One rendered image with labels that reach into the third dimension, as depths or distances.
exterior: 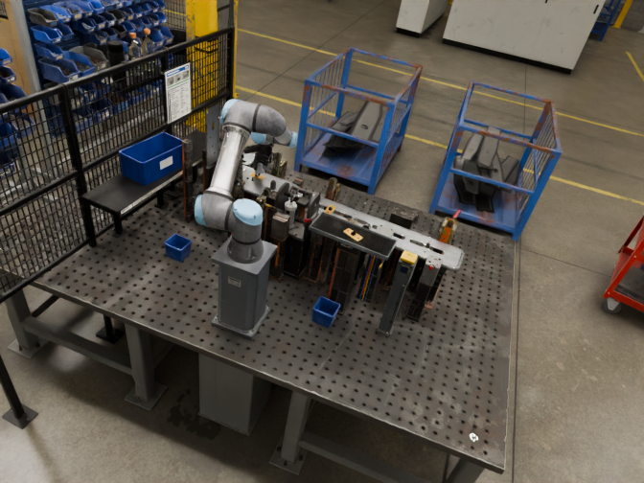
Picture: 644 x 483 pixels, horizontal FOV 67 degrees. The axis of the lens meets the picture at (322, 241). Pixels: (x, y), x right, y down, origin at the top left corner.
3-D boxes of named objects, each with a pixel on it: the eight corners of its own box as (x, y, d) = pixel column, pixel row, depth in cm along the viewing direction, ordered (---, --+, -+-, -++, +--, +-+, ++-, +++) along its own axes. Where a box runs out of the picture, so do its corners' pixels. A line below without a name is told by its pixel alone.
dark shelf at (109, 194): (227, 145, 289) (227, 140, 287) (118, 218, 222) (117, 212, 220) (195, 133, 294) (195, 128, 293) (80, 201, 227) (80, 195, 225)
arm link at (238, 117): (225, 228, 184) (261, 99, 194) (188, 219, 185) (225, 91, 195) (231, 235, 196) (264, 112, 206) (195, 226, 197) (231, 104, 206)
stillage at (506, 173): (441, 164, 528) (470, 79, 470) (515, 185, 515) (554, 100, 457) (425, 221, 436) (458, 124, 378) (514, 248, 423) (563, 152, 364)
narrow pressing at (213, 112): (218, 159, 274) (219, 103, 253) (207, 168, 265) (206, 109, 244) (218, 159, 274) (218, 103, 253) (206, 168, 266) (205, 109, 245)
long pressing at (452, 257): (466, 248, 244) (467, 246, 243) (457, 274, 227) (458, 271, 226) (232, 161, 277) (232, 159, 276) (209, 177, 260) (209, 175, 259)
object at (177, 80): (192, 113, 283) (191, 59, 264) (167, 126, 266) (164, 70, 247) (189, 112, 283) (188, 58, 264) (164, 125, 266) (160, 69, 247)
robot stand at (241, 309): (251, 340, 216) (257, 274, 191) (210, 324, 219) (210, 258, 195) (270, 310, 231) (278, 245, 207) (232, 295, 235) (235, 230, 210)
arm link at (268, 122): (287, 107, 192) (299, 130, 241) (260, 102, 192) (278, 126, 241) (280, 136, 193) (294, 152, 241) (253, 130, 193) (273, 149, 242)
